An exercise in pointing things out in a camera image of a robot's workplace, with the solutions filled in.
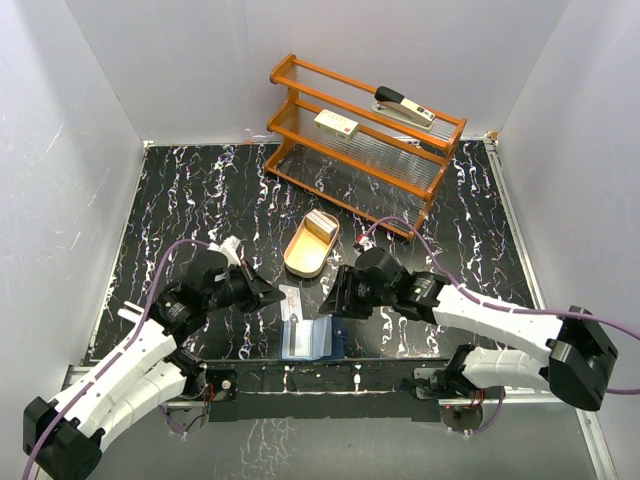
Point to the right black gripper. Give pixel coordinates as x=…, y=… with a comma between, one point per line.
x=342, y=298

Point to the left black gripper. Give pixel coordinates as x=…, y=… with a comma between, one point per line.
x=266, y=293

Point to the white VIP credit card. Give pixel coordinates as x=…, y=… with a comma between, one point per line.
x=291, y=305

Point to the blue card holder wallet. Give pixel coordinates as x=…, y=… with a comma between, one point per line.
x=323, y=338

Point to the stack of credit cards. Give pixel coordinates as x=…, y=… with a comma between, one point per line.
x=321, y=225

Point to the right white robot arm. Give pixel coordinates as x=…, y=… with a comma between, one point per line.
x=566, y=354

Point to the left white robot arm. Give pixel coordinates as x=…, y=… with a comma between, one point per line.
x=67, y=435

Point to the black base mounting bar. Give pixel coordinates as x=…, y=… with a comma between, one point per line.
x=337, y=389

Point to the orange wooden three-tier rack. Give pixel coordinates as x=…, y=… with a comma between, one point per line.
x=389, y=172

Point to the white staples box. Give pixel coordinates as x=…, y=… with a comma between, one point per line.
x=337, y=125

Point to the black and beige stapler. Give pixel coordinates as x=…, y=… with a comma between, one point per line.
x=396, y=106

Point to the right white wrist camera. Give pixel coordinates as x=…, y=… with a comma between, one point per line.
x=363, y=243

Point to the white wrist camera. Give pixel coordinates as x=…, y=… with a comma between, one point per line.
x=363, y=243
x=229, y=248

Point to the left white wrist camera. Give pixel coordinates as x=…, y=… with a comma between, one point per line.
x=229, y=248

